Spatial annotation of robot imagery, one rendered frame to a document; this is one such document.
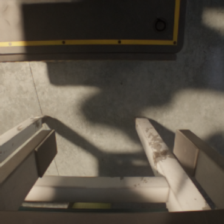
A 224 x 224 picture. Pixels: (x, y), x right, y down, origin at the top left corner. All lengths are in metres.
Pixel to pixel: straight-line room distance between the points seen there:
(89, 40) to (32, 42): 0.17
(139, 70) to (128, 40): 0.34
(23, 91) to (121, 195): 0.74
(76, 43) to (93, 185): 0.37
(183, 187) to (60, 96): 0.69
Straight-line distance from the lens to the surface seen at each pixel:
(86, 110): 0.84
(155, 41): 0.50
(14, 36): 0.56
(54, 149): 0.17
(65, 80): 0.83
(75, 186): 0.35
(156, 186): 0.36
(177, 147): 0.17
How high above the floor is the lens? 0.80
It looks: 75 degrees down
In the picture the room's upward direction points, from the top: 179 degrees clockwise
